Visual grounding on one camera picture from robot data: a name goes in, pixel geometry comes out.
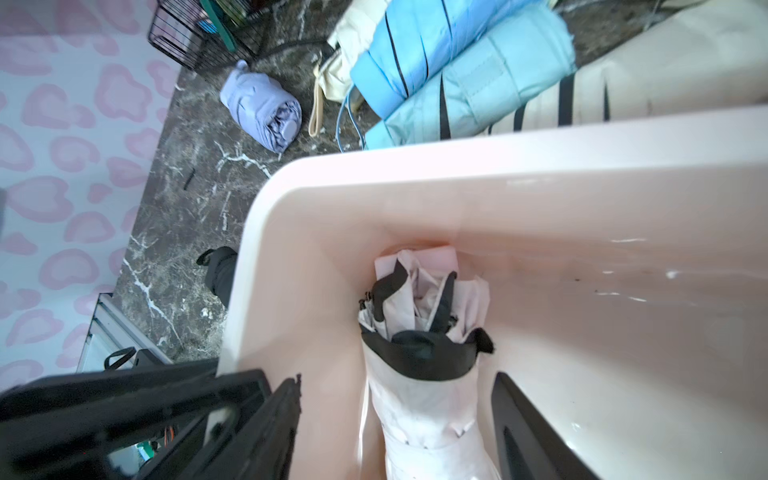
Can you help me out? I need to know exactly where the mint green folded umbrella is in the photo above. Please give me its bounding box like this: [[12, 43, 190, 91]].
[[364, 3, 575, 150]]

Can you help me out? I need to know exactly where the black umbrella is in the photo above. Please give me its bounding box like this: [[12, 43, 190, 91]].
[[196, 246, 238, 308]]

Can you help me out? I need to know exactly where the black wire file rack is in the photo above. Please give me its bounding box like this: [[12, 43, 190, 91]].
[[147, 0, 277, 71]]

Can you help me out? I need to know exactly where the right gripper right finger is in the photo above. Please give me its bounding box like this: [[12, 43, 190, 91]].
[[491, 372, 597, 479]]

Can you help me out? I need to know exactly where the blue folded umbrella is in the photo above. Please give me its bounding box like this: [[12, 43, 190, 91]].
[[351, 1, 548, 122]]

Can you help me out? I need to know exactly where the beige striped umbrella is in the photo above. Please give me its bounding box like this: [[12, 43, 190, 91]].
[[482, 1, 767, 136]]

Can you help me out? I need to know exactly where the cream folded umbrella left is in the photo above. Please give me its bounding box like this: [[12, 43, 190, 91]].
[[308, 0, 390, 137]]

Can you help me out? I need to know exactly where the purple umbrella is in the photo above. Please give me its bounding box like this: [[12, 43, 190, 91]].
[[219, 60, 302, 154]]

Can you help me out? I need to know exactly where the green document tray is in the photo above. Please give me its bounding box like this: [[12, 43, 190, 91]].
[[200, 0, 236, 53]]

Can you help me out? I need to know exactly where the pink umbrella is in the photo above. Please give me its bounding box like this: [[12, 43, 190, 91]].
[[358, 246, 500, 479]]

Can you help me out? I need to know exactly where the pink plastic storage box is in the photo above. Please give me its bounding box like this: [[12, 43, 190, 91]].
[[219, 106, 767, 479]]

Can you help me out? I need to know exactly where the aluminium front rail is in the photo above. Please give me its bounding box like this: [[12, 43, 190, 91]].
[[76, 293, 172, 373]]

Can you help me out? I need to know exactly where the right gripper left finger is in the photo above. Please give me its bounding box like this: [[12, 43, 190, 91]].
[[1, 360, 301, 479]]

